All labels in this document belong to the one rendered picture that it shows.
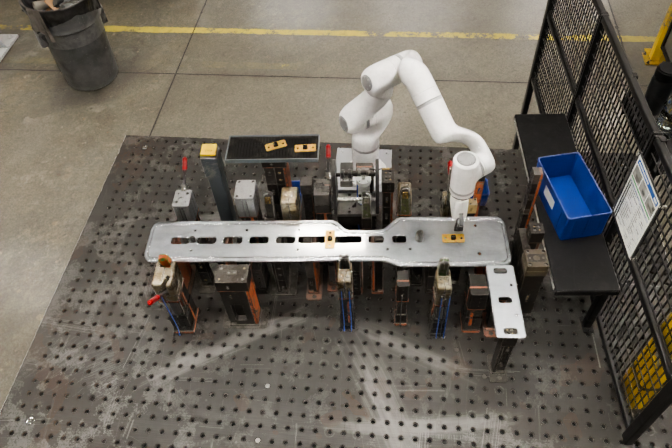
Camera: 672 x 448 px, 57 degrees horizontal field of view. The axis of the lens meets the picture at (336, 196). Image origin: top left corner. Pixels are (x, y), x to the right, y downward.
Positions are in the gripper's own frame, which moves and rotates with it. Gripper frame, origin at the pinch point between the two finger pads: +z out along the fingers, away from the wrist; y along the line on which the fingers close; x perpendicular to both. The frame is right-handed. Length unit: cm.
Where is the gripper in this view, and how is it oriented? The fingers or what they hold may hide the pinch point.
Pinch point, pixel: (457, 218)
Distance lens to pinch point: 226.5
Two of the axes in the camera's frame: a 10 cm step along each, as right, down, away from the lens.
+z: 0.6, 6.4, 7.7
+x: 10.0, -0.2, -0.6
